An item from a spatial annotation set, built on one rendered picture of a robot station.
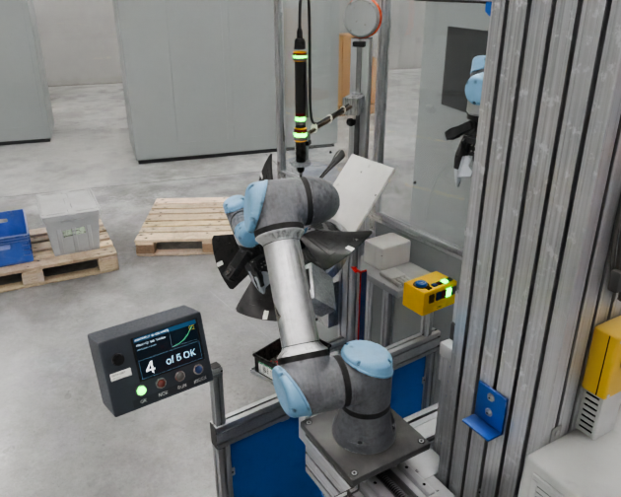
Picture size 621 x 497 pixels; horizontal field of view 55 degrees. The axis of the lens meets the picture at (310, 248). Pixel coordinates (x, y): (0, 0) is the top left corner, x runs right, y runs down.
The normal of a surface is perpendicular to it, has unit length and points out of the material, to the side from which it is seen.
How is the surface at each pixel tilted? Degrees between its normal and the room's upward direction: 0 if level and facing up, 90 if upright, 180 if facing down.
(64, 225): 95
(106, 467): 0
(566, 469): 0
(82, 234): 96
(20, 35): 90
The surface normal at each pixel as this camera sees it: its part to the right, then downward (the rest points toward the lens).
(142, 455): 0.00, -0.91
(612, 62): -0.85, 0.22
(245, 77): 0.33, 0.39
